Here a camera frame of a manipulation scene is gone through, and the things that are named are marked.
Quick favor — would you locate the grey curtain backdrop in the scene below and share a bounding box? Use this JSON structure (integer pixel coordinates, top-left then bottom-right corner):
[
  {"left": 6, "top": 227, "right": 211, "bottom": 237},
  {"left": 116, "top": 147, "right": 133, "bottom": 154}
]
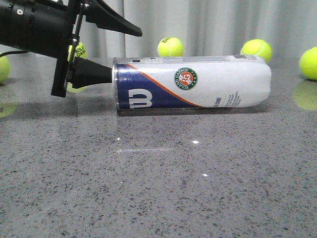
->
[{"left": 80, "top": 0, "right": 317, "bottom": 59}]

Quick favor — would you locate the tennis ball edge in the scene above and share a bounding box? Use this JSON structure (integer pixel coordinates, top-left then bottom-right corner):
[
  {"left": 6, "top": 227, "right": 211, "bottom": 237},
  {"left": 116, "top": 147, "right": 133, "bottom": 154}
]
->
[
  {"left": 299, "top": 47, "right": 317, "bottom": 80},
  {"left": 0, "top": 56, "right": 10, "bottom": 83}
]

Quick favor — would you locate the tennis ball far left edge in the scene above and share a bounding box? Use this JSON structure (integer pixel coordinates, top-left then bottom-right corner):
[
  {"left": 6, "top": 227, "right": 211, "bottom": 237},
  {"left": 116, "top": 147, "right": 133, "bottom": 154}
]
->
[{"left": 0, "top": 56, "right": 10, "bottom": 83}]

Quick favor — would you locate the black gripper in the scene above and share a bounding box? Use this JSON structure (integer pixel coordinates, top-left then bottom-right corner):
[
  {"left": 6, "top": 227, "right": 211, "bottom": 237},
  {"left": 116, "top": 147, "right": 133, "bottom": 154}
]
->
[{"left": 51, "top": 0, "right": 143, "bottom": 97}]

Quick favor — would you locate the centre back tennis ball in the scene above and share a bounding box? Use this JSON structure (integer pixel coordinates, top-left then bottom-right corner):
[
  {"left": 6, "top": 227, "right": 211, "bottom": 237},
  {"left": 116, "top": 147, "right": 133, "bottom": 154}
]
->
[{"left": 157, "top": 37, "right": 184, "bottom": 57}]

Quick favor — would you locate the tennis ball Roland Garros print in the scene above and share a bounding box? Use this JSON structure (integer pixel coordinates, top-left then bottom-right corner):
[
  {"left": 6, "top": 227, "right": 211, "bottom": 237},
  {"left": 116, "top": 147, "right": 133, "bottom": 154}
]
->
[{"left": 66, "top": 42, "right": 87, "bottom": 93}]

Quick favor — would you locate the white blue tennis ball can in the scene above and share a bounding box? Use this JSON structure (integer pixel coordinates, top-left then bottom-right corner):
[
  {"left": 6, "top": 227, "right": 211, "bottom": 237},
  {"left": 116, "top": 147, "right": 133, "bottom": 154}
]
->
[{"left": 112, "top": 55, "right": 271, "bottom": 110}]

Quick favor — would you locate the tennis ball far right edge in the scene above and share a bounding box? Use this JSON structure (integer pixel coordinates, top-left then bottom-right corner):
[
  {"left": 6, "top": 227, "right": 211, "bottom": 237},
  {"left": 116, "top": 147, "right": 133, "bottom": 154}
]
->
[{"left": 299, "top": 47, "right": 317, "bottom": 80}]

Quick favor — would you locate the tennis ball Wilson print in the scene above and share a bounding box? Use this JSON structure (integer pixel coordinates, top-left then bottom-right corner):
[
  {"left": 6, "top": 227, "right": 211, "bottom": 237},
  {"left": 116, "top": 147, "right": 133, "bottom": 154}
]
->
[{"left": 240, "top": 39, "right": 272, "bottom": 62}]

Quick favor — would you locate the black cable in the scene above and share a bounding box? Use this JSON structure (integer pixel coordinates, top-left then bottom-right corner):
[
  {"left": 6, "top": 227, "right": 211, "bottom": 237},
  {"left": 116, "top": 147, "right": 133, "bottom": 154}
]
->
[{"left": 0, "top": 50, "right": 30, "bottom": 58}]

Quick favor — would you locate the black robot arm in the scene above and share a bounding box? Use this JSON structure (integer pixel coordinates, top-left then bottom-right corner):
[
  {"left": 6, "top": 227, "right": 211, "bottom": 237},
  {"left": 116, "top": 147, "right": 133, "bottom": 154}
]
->
[{"left": 0, "top": 0, "right": 142, "bottom": 97}]

